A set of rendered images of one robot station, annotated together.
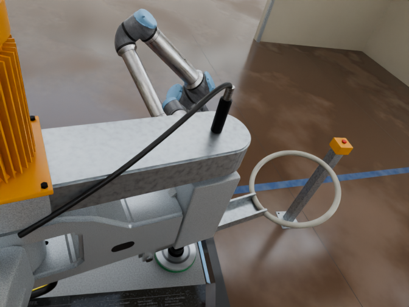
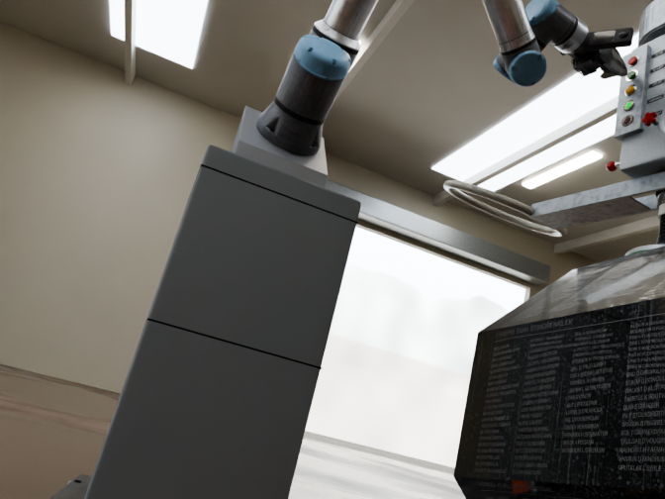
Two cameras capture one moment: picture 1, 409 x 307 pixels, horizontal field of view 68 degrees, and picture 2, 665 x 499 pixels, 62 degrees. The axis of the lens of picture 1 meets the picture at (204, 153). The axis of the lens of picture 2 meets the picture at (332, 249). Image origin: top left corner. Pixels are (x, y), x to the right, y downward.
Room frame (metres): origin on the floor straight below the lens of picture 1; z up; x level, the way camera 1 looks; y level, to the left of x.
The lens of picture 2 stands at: (1.35, 1.50, 0.32)
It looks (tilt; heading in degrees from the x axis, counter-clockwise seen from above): 17 degrees up; 284
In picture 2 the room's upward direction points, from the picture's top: 14 degrees clockwise
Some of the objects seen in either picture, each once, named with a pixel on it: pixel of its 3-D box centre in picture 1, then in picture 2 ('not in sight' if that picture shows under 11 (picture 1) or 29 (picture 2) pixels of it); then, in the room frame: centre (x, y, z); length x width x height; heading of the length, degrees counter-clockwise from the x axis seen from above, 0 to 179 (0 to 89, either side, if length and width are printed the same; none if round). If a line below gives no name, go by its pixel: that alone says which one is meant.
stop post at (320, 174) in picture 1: (311, 186); not in sight; (2.07, -1.02, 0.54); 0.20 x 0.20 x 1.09; 24
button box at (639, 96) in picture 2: not in sight; (633, 92); (0.96, 0.00, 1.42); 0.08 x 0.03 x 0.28; 129
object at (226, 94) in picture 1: (223, 109); not in sight; (0.83, -0.01, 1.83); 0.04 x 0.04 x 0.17
